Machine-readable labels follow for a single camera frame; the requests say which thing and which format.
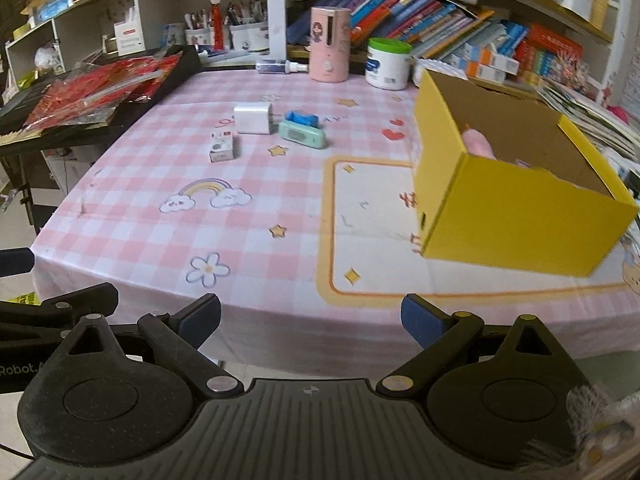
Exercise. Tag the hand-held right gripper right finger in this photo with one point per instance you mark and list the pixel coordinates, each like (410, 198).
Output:
(422, 321)

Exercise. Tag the clear spray bottle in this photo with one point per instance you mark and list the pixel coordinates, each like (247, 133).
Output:
(280, 66)

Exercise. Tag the white pen holder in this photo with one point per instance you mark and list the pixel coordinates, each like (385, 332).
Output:
(202, 35)
(247, 35)

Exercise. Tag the pink humidifier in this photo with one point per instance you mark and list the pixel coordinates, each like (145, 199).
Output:
(327, 45)

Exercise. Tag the white labelled box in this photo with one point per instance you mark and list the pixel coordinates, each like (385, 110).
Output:
(129, 39)

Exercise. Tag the small white printed box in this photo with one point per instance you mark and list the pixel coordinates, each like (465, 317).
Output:
(221, 146)

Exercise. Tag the white bookshelf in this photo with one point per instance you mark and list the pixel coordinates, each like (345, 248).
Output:
(150, 5)

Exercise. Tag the row of colourful books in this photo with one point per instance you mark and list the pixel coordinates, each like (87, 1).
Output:
(430, 15)

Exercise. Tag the pink checkered tablecloth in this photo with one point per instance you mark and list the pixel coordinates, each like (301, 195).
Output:
(200, 230)

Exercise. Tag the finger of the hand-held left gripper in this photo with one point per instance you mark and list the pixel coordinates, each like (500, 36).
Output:
(17, 261)
(60, 305)

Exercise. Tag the red tall figurine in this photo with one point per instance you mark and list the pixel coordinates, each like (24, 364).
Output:
(216, 25)

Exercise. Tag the red foil packet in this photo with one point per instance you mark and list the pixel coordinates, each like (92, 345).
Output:
(100, 90)

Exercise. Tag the white blue orange carton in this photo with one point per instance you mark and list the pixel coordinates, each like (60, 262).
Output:
(480, 72)
(492, 57)

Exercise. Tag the white jar with green lid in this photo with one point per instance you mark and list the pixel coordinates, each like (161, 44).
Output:
(387, 67)

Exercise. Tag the white charger plug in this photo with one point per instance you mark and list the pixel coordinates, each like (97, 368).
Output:
(252, 119)

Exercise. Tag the small blue plastic toy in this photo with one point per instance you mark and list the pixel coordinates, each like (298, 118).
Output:
(302, 118)

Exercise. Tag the mint green plastic case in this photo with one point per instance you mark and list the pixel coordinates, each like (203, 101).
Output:
(300, 135)

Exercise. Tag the pale pink plush pig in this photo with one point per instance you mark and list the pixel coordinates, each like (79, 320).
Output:
(479, 144)

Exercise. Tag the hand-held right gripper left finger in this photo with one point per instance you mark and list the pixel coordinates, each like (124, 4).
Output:
(197, 321)

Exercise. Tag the stack of magazines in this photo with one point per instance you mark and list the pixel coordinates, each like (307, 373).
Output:
(590, 117)

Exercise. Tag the yellow cardboard box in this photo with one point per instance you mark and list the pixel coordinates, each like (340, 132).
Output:
(500, 220)

